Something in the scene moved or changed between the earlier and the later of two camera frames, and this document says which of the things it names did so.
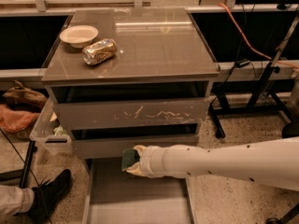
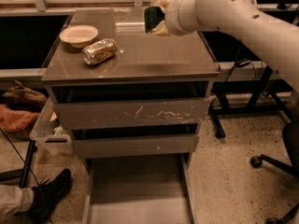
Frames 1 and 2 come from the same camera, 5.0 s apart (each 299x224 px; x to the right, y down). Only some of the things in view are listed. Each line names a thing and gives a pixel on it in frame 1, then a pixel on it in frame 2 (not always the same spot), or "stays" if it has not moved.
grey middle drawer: x=114 y=147 stays
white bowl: x=78 y=35 stays
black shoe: x=46 y=195 stays
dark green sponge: x=130 y=156 -> x=152 y=16
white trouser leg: x=15 y=200 stays
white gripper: x=149 y=161 -> x=172 y=19
